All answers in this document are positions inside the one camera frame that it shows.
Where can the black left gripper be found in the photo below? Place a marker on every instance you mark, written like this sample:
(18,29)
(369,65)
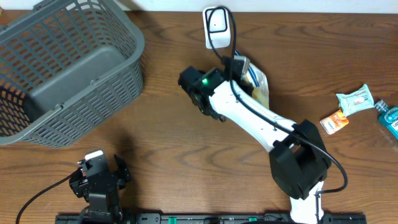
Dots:
(79,181)

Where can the dark grey plastic basket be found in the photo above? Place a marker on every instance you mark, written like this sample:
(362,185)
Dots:
(66,66)

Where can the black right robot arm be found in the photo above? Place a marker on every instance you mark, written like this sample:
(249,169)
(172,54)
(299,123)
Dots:
(296,151)

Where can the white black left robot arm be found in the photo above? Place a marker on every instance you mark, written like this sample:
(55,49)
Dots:
(101,210)

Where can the yellow snack bag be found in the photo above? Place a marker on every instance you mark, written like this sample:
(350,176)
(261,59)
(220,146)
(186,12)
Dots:
(254,77)

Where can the blue mouthwash bottle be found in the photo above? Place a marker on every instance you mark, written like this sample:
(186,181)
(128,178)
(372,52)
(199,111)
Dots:
(387,116)

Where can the teal wet wipes pack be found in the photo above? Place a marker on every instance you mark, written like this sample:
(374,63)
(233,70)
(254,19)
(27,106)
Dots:
(356,101)

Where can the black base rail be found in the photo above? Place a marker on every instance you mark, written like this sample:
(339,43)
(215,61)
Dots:
(155,218)

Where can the white barcode scanner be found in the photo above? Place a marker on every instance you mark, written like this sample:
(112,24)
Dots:
(217,28)

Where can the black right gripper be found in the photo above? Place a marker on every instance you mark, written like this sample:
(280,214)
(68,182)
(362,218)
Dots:
(247,86)

